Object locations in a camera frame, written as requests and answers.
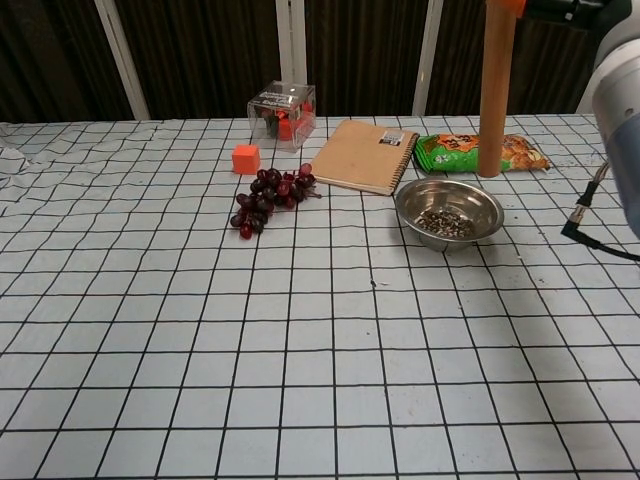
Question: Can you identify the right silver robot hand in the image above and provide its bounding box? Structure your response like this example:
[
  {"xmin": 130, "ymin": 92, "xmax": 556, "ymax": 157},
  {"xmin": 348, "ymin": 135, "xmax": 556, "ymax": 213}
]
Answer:
[{"xmin": 499, "ymin": 0, "xmax": 616, "ymax": 21}]

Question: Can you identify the wooden stick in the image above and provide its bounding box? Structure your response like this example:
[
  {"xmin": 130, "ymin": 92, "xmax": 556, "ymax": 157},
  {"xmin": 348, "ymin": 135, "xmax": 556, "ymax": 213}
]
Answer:
[{"xmin": 478, "ymin": 0, "xmax": 519, "ymax": 179}]

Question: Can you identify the stainless steel bowl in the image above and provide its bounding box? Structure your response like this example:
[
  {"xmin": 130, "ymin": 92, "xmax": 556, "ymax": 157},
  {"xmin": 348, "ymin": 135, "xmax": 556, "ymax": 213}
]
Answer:
[{"xmin": 394, "ymin": 178, "xmax": 505, "ymax": 253}]

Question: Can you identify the green snack bag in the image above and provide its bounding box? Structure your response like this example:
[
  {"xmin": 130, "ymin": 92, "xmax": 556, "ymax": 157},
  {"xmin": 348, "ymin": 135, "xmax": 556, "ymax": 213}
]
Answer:
[{"xmin": 412, "ymin": 132, "xmax": 551, "ymax": 175}]

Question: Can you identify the brown spiral notebook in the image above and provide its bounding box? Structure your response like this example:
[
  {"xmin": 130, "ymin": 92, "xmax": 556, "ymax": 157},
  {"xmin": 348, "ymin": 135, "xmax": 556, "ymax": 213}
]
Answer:
[{"xmin": 309, "ymin": 118, "xmax": 421, "ymax": 197}]

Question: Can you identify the clear plastic box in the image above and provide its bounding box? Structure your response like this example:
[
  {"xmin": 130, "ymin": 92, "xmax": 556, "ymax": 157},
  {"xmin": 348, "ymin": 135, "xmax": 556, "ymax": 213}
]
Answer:
[{"xmin": 246, "ymin": 79, "xmax": 317, "ymax": 154}]

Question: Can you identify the orange cube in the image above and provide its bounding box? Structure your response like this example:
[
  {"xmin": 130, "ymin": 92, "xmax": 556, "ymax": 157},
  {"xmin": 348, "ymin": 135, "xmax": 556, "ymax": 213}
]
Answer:
[{"xmin": 232, "ymin": 143, "xmax": 262, "ymax": 175}]

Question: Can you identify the dark red grape bunch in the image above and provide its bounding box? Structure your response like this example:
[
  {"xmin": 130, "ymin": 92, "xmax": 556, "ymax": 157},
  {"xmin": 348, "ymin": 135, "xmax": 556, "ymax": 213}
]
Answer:
[{"xmin": 229, "ymin": 163, "xmax": 324, "ymax": 240}]

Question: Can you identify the white grid tablecloth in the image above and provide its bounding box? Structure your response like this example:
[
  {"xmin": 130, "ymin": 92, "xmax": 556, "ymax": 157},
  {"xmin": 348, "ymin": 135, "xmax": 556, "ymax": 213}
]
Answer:
[{"xmin": 0, "ymin": 113, "xmax": 640, "ymax": 480}]

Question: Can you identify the black cable with plug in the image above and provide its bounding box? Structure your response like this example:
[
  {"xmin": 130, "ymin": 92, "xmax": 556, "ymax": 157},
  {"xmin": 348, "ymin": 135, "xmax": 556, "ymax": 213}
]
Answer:
[{"xmin": 561, "ymin": 162, "xmax": 640, "ymax": 261}]

